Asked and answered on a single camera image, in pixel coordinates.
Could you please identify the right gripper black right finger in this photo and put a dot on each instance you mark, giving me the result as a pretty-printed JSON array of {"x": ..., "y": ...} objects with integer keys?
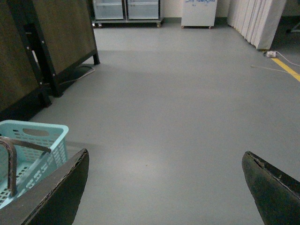
[{"x": 276, "y": 194}]

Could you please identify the light blue plastic basket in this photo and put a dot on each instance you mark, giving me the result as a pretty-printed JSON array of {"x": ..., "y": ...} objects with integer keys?
[{"x": 32, "y": 165}]

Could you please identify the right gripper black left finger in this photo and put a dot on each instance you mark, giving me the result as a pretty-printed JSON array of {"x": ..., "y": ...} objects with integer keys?
[{"x": 53, "y": 201}]

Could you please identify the brown basket handle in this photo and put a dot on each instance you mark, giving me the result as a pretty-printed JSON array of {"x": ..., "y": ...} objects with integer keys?
[{"x": 9, "y": 144}]

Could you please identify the dark wooden display stand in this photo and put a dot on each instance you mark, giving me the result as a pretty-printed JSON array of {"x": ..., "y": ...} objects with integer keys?
[{"x": 41, "y": 43}]

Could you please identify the white chest freezer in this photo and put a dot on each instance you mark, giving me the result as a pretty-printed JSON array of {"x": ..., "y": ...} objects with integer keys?
[{"x": 198, "y": 13}]

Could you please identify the white folding partition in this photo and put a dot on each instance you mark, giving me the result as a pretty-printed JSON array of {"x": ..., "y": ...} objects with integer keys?
[{"x": 256, "y": 20}]

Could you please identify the glass door refrigerator cabinet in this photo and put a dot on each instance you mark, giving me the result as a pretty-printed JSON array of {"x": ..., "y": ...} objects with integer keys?
[{"x": 128, "y": 11}]

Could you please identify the white power strip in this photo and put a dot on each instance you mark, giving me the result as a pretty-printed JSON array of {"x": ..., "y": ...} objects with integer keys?
[{"x": 270, "y": 54}]

